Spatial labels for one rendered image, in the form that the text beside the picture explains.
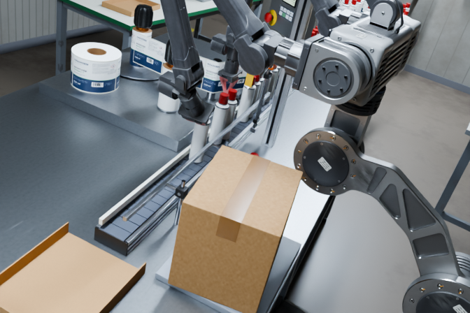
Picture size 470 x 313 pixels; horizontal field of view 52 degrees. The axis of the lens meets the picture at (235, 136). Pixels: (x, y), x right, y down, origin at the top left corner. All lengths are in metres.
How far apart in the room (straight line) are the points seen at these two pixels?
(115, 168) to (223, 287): 0.66
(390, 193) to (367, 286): 1.48
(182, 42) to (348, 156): 0.55
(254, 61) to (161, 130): 0.79
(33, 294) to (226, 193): 0.52
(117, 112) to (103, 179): 0.38
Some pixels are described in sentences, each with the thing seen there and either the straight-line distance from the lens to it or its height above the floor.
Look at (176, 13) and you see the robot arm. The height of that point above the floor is 1.45.
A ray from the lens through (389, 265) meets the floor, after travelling 3.01.
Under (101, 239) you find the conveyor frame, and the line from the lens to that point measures 1.42.
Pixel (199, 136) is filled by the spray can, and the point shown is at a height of 0.99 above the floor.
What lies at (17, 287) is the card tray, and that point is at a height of 0.83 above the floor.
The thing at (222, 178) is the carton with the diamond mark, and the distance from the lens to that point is 1.24.
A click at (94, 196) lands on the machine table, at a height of 0.83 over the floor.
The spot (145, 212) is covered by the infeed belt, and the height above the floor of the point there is 0.88.
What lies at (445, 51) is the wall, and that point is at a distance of 6.28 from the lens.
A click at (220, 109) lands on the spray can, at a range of 1.76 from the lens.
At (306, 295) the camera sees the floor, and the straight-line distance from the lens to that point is 2.61.
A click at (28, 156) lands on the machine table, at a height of 0.83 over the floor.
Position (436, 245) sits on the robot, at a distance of 1.42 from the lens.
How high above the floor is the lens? 1.82
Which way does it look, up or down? 29 degrees down
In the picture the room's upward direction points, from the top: 13 degrees clockwise
